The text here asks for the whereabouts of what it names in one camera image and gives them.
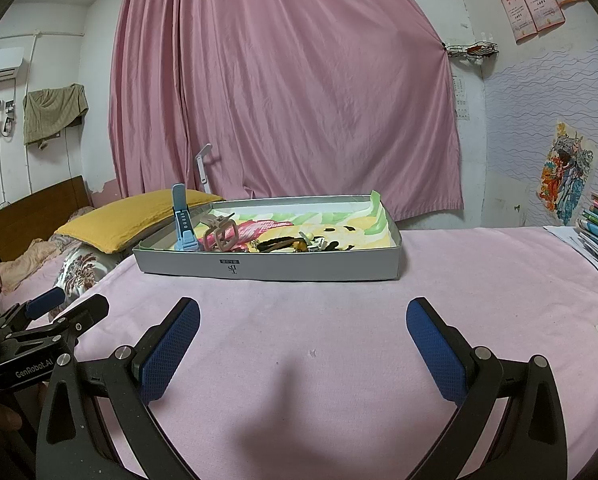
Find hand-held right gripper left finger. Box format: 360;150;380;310
35;297;202;480

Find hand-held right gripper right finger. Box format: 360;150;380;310
405;296;569;480

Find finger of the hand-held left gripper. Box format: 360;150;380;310
0;287;66;333
6;294;110;353

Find beige hair claw clip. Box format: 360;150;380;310
199;212;240;252

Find light blue watch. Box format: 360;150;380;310
171;185;200;252

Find brown looped hair band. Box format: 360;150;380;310
255;239;300;254

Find grey shallow box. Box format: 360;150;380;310
131;191;402;281

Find person's left hand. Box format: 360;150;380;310
0;401;24;433

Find peach blanket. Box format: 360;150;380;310
0;207;94;293

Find floral pillow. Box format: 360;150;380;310
59;242;130;301

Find brown wooden headboard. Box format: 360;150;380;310
0;176;94;262

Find yellow pillow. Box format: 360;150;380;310
54;189;225;255

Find pink bed sheet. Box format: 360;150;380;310
0;227;598;480

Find painted cloth box lining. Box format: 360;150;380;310
154;190;397;253

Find loose white papers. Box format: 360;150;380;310
544;225;598;293

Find white folding desk lamp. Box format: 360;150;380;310
195;144;214;195

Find olive hanging cloth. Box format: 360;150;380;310
23;84;90;148

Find pink curtain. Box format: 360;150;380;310
108;0;465;223

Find white wall-mounted device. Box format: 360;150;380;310
0;101;17;137

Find colourful figure wall poster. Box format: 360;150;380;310
536;120;597;226

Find white wall calendar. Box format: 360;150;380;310
453;74;470;121

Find wire wall shelf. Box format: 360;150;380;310
443;40;500;65

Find cluster of wall certificates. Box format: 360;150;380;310
485;0;587;43

